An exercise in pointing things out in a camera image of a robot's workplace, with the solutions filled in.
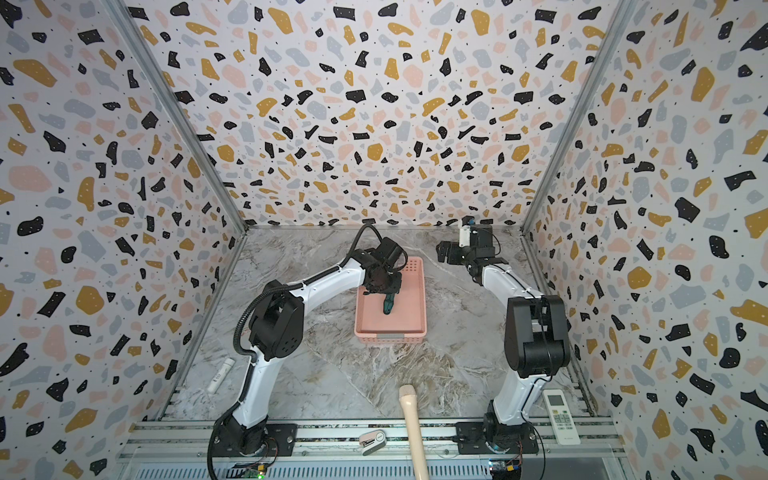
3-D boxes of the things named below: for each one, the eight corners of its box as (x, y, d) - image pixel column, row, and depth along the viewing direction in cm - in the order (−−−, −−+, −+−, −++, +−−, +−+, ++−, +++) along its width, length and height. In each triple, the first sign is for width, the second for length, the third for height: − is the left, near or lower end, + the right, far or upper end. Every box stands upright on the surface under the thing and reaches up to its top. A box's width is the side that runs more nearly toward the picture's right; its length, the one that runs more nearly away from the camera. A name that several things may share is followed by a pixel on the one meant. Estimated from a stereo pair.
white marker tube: (210, 392, 83) (206, 389, 81) (230, 360, 89) (226, 357, 87) (216, 394, 83) (212, 391, 81) (236, 361, 89) (232, 358, 87)
